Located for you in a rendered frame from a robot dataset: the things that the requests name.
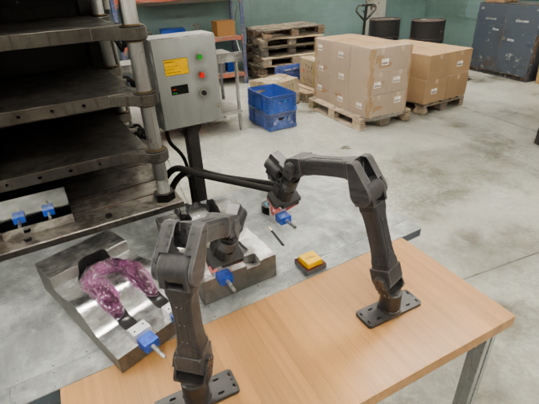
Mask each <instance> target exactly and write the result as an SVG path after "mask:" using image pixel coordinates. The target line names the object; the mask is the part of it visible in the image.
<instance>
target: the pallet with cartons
mask: <svg viewBox="0 0 539 404"><path fill-rule="evenodd" d="M399 41H404V42H409V43H413V49H412V56H411V66H410V75H409V80H408V87H407V99H406V102H409V103H415V109H412V108H410V107H408V108H410V109H411V112H412V113H415V114H418V115H426V113H427V112H428V110H427V107H429V108H431V109H434V110H437V111H442V110H445V109H447V108H446V106H447V104H448V103H450V104H454V105H457V106H459V105H463V101H464V93H465V90H466V86H467V81H468V73H469V72H468V70H469V66H470V62H471V57H472V51H473V48H471V47H464V46H453V45H448V44H441V43H435V42H422V41H416V40H410V39H401V40H399Z"/></svg>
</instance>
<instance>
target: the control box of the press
mask: <svg viewBox="0 0 539 404"><path fill-rule="evenodd" d="M143 44H144V52H145V57H146V61H147V65H148V73H149V78H150V83H151V87H152V89H155V90H156V91H157V92H158V95H159V102H158V104H157V105H155V109H156V117H157V121H158V126H159V127H160V128H161V129H162V130H164V131H165V135H166V139H167V141H168V143H169V145H170V146H171V147H172V148H173V149H174V150H175V151H177V152H178V154H179V155H180V156H181V158H182V159H183V161H184V165H185V167H188V168H203V161H202V155H201V144H200V138H199V130H200V129H201V126H202V124H205V125H206V124H207V123H209V122H211V121H215V120H219V119H223V117H222V109H221V94H220V86H219V78H218V69H217V55H216V47H215V38H214V33H213V32H208V31H205V30H194V31H185V32H178V33H171V34H156V35H149V36H148V37H147V39H146V40H144V41H143ZM173 129H178V130H179V131H180V132H181V133H182V134H183V135H184V139H185V144H186V150H187V155H188V162H187V160H186V158H185V156H184V154H183V152H182V151H181V150H180V149H179V148H178V147H177V146H176V145H174V144H173V142H172V141H171V139H170V136H169V131H170V130H173ZM203 169H204V168H203ZM186 177H187V178H188V183H189V188H190V194H191V200H192V204H193V203H196V202H201V201H203V200H207V199H208V197H207V191H206V185H205V179H203V178H200V177H196V176H191V175H187V176H186Z"/></svg>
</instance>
